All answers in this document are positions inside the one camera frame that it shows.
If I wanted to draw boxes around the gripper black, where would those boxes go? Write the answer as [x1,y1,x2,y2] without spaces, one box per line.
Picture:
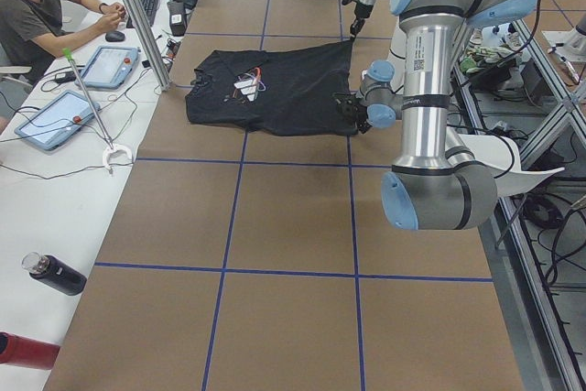
[350,1,374,39]
[353,104,372,134]

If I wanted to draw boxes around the black printed t-shirt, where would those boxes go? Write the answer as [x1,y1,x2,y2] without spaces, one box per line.
[185,40,357,136]

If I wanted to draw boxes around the pile of clothes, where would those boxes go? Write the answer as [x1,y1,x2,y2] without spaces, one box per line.
[459,27,522,77]

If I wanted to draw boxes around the white chair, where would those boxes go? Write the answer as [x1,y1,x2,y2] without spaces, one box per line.
[460,134,565,198]

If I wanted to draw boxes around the black box with label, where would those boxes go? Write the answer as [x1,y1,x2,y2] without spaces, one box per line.
[167,1,187,37]

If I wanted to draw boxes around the black keyboard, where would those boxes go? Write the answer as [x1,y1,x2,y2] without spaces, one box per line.
[125,0,162,29]

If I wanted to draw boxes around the black computer mouse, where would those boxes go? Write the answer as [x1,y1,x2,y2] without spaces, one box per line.
[104,30,125,42]

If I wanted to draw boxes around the far teach pendant tablet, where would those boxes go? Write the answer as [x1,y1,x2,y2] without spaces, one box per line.
[81,45,140,90]

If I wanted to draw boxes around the teach pendant tablet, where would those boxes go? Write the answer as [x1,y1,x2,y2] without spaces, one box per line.
[81,45,140,90]
[14,91,94,151]

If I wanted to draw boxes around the reacher grabber stick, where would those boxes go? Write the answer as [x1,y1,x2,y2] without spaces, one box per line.
[62,48,133,175]

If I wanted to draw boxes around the near teach pendant tablet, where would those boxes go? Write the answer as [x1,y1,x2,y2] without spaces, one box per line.
[14,91,94,151]

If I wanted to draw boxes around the black water bottle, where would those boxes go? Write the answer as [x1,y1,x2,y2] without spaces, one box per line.
[21,252,87,296]

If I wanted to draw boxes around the red bottle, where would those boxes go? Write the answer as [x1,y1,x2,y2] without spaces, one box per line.
[1,331,60,370]

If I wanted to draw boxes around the white pedestal column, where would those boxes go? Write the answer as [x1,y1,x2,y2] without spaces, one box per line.
[387,22,407,79]

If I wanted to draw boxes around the aluminium frame post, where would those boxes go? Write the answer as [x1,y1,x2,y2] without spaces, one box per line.
[123,0,171,92]

